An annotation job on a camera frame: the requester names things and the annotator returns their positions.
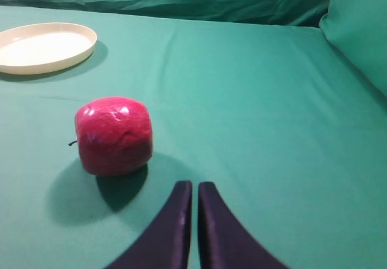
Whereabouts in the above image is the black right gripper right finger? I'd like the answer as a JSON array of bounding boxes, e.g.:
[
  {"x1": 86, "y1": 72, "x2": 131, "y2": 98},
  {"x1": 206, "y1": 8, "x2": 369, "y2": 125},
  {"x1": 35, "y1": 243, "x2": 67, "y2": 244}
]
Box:
[{"x1": 198, "y1": 182, "x2": 286, "y2": 268}]

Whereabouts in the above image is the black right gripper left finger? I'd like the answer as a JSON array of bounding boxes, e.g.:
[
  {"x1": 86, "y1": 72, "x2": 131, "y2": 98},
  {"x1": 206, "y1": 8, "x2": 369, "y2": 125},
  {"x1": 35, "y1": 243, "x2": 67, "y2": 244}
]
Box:
[{"x1": 107, "y1": 181, "x2": 192, "y2": 268}]

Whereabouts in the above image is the red apple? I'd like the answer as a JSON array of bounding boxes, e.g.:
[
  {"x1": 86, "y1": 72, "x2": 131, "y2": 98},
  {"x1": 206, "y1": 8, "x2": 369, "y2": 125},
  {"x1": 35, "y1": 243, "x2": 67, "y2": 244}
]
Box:
[{"x1": 68, "y1": 96, "x2": 153, "y2": 177}]

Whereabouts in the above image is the yellow plate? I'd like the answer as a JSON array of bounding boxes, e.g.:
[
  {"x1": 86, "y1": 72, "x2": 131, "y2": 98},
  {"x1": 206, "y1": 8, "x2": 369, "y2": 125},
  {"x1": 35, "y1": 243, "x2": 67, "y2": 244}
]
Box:
[{"x1": 1, "y1": 22, "x2": 97, "y2": 75}]

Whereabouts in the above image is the green tablecloth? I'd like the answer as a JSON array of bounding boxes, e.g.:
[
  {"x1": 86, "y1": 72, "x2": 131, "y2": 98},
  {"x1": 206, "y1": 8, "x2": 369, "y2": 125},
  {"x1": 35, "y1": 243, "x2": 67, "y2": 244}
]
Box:
[{"x1": 1, "y1": 6, "x2": 386, "y2": 268}]

